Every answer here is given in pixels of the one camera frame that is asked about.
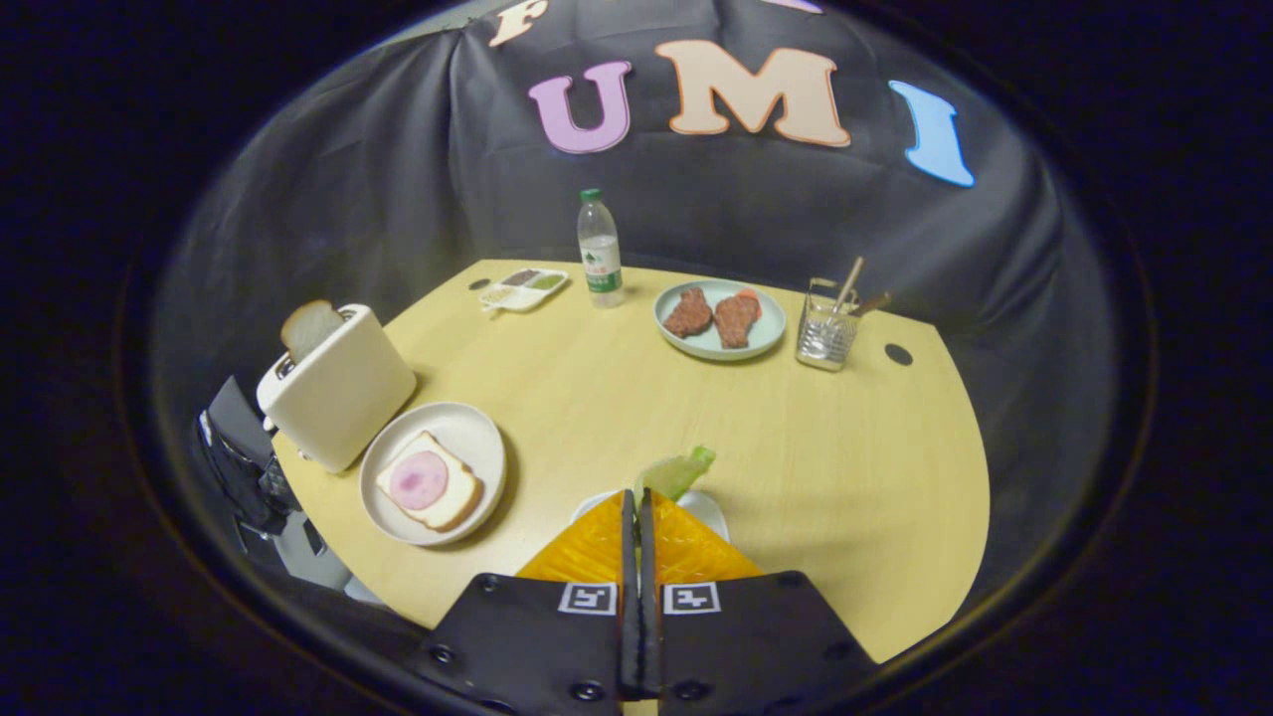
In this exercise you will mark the black backdrop cloth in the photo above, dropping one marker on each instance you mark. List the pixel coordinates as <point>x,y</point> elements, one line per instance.
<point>418,179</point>

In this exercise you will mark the light blue plate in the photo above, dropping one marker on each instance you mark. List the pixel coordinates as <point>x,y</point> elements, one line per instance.
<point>711,343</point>

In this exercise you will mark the bread slice with ham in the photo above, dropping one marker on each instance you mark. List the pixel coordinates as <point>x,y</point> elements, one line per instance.
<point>430,484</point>

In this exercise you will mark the green lettuce leaf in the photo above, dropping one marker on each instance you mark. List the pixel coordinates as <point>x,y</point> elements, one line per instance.
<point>676,471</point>

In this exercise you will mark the small white plate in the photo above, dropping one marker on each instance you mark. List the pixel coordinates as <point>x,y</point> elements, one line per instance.
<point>704,509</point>

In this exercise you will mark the toast slice in toaster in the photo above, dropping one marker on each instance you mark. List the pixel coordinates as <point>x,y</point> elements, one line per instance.
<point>310,328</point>

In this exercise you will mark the white toaster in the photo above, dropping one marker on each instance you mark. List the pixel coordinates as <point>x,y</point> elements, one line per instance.
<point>343,393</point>

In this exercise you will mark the brown meat patty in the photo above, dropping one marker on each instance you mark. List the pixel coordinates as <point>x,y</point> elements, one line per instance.
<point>736,318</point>
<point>688,313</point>

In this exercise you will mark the clear plastic water bottle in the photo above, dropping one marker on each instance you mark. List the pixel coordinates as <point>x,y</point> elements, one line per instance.
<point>601,254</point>

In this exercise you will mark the white round plate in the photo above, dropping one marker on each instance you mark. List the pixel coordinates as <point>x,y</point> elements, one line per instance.
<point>467,433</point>

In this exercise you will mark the white divided sauce tray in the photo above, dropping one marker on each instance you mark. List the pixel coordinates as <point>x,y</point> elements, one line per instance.
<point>524,287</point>

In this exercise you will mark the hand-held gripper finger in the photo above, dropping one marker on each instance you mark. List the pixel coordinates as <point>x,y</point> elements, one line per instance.
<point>647,557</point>
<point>628,557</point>

